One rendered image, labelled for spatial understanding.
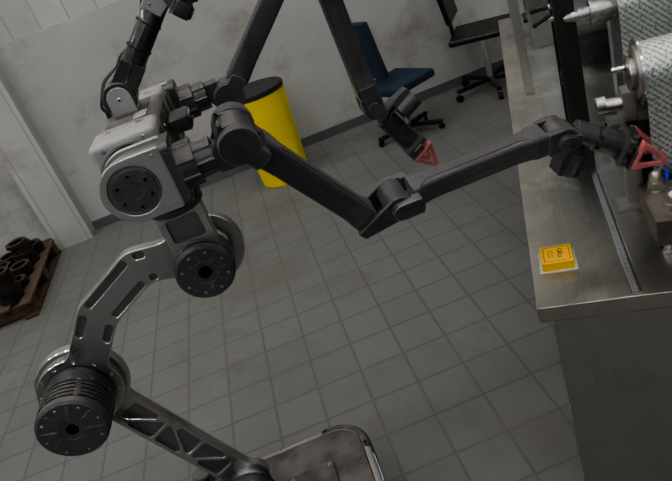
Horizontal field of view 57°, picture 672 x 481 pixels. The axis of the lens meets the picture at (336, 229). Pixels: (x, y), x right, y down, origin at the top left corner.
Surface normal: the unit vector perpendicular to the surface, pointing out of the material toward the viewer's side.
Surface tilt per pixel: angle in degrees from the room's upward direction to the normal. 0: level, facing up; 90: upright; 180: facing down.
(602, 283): 0
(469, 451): 0
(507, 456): 0
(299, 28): 90
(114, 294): 90
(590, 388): 90
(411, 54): 90
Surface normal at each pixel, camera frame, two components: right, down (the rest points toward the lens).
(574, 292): -0.31, -0.83
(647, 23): -0.18, 0.55
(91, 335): 0.21, 0.41
